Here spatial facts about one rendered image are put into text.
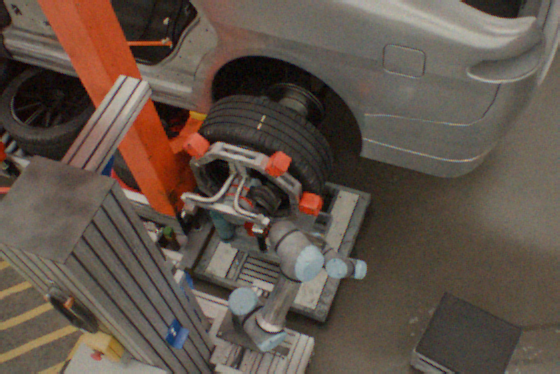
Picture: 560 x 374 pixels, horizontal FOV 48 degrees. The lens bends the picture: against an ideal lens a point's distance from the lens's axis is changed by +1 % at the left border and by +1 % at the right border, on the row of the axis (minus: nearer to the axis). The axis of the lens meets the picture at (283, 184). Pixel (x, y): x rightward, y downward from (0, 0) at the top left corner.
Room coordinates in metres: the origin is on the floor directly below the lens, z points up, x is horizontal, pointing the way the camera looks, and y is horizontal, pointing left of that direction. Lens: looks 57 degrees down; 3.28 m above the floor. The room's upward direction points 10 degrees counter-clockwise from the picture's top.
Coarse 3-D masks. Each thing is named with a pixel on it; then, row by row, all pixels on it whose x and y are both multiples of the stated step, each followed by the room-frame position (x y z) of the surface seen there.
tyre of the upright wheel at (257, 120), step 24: (240, 96) 1.90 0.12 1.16; (216, 120) 1.81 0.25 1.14; (240, 120) 1.75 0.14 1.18; (264, 120) 1.73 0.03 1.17; (288, 120) 1.73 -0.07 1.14; (264, 144) 1.61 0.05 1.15; (288, 144) 1.62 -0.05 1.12; (312, 144) 1.65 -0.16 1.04; (288, 168) 1.56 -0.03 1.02; (312, 168) 1.56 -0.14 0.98; (312, 192) 1.50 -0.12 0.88
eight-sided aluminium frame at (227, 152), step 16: (224, 144) 1.68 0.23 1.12; (192, 160) 1.73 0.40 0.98; (208, 160) 1.67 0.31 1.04; (240, 160) 1.58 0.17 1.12; (256, 160) 1.56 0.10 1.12; (208, 176) 1.75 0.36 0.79; (272, 176) 1.51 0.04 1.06; (288, 176) 1.52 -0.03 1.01; (208, 192) 1.71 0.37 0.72; (288, 192) 1.47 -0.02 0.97; (256, 208) 1.63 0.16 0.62; (288, 208) 1.54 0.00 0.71; (272, 224) 1.53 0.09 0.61
